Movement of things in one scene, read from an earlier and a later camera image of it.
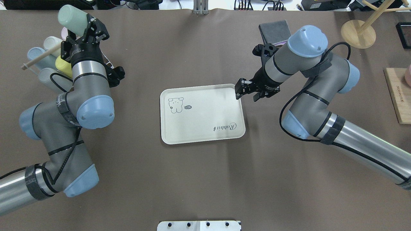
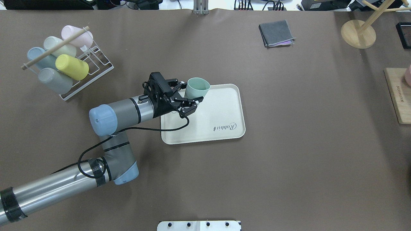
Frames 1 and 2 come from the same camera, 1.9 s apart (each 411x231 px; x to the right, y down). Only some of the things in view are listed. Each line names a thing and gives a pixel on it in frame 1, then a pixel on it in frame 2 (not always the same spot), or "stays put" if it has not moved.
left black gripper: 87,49 -> 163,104
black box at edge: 403,29 stays put
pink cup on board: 407,77 stays put
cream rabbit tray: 199,114 stays put
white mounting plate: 199,226 stays put
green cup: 73,19 -> 196,88
